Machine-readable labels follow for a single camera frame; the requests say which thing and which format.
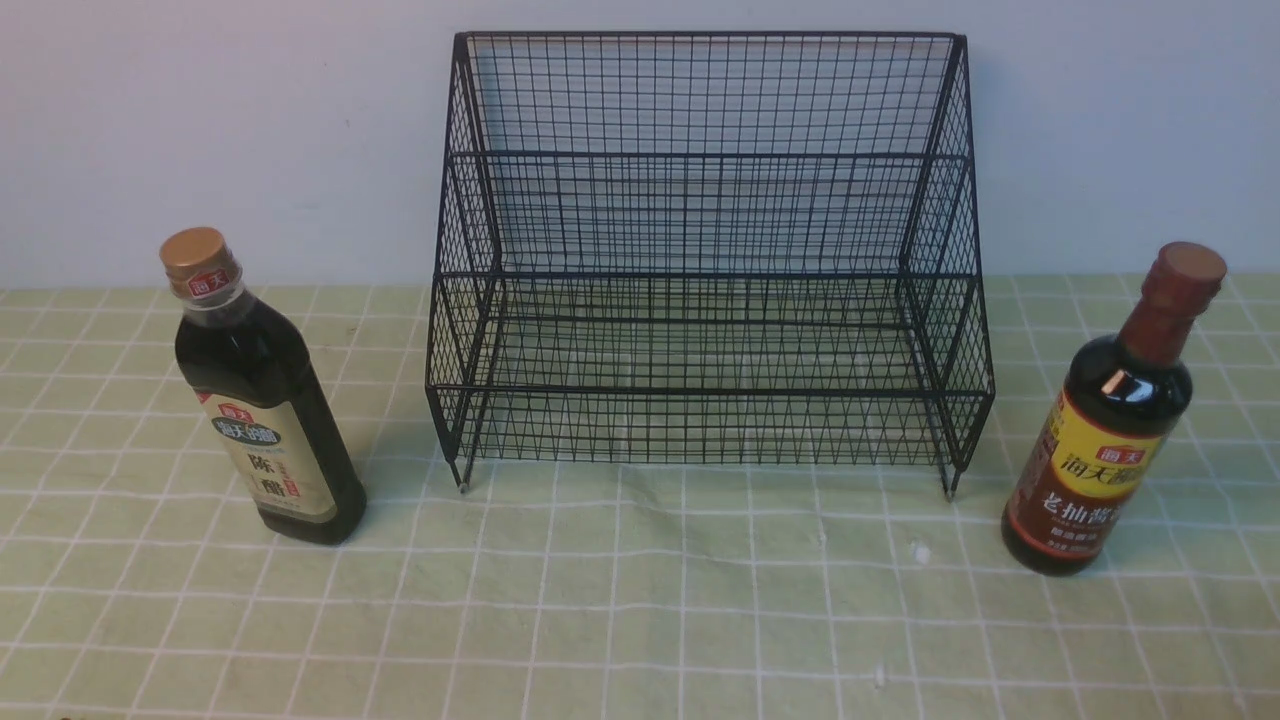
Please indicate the vinegar bottle gold cap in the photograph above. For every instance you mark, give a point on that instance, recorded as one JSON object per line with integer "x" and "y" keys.
{"x": 253, "y": 376}

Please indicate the soy sauce bottle red cap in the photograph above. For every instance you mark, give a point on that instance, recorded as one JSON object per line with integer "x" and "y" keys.
{"x": 1123, "y": 395}

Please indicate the green checkered tablecloth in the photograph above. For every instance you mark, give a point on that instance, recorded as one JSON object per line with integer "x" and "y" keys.
{"x": 139, "y": 582}

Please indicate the black wire mesh rack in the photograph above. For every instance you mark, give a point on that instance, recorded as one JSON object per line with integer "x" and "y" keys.
{"x": 732, "y": 247}

